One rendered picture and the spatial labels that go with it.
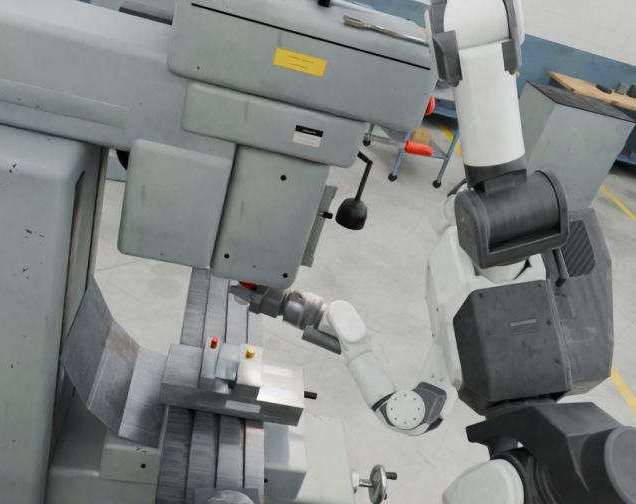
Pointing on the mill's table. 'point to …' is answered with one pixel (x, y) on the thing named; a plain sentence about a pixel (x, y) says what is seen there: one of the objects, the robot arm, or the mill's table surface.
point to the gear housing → (271, 124)
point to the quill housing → (267, 217)
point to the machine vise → (292, 404)
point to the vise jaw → (248, 373)
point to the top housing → (307, 57)
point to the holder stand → (225, 496)
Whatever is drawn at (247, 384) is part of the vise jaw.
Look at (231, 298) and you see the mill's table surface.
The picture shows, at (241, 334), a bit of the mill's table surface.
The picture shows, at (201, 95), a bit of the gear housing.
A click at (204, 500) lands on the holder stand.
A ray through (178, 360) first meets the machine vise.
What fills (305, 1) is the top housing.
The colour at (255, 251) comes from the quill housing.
